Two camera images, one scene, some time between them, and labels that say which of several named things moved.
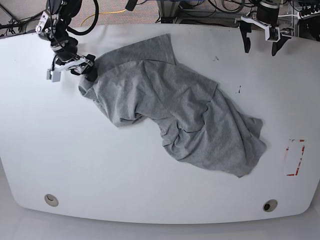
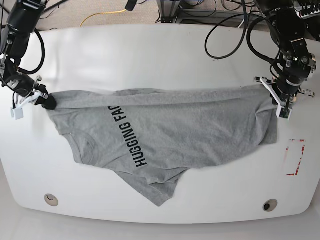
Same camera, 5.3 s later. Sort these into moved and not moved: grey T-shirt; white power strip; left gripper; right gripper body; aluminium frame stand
Moved: grey T-shirt; left gripper; right gripper body
Not moved: white power strip; aluminium frame stand
